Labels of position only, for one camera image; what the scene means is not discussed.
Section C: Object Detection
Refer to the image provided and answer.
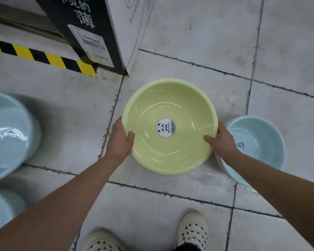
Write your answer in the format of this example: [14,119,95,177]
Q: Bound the person's right hand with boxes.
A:
[203,121,241,165]

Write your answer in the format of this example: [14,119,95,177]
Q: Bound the dark pinstriped trousers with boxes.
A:
[174,242,202,251]

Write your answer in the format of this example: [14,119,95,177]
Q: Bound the person's cream clog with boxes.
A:
[175,211,209,250]
[81,228,124,251]

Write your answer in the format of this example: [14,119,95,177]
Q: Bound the person's left forearm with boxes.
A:
[0,154,126,251]

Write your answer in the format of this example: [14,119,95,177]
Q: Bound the person's left hand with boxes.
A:
[104,117,135,165]

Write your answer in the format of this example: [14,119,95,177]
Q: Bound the person's right cream clog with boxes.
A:
[175,211,209,250]

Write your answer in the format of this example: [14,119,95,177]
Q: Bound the green panda-sticker basin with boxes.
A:
[121,77,219,176]

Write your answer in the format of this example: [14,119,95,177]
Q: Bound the person's right forearm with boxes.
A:
[222,151,314,251]

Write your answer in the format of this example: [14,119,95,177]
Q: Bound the yellow black hazard tape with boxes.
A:
[0,38,98,77]

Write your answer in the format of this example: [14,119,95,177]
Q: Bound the black printed display box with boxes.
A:
[32,0,158,76]

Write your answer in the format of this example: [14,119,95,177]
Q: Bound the small teal labelled basin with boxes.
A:
[215,115,286,187]

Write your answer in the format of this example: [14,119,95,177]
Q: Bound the person's left cream clog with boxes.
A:
[81,228,124,251]

